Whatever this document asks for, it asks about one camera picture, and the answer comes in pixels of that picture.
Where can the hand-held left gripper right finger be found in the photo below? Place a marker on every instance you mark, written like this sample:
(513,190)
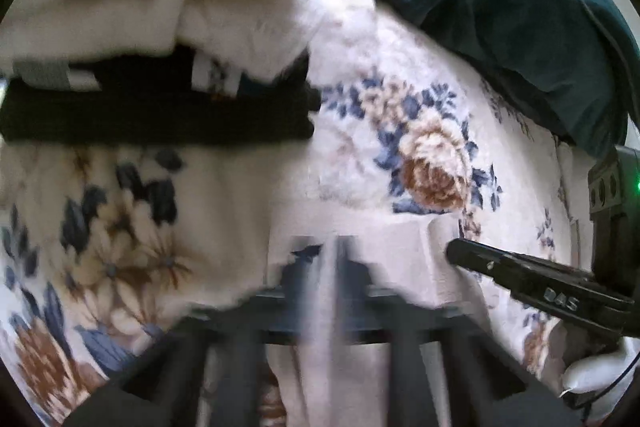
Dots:
(350,279)

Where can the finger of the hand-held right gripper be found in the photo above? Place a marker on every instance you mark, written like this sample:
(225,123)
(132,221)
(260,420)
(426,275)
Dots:
(525,277)

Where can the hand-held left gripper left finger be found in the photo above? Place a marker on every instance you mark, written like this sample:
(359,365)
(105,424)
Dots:
(305,279)

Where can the beige long-sleeve shirt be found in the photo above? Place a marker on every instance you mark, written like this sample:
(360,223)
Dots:
(400,252)

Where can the person's right hand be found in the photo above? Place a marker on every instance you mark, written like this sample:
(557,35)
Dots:
(595,372)

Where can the floral quilt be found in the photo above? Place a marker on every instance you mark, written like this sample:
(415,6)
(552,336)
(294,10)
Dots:
(400,132)

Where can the teal plush blanket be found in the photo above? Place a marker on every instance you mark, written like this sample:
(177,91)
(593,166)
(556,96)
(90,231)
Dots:
(500,7)

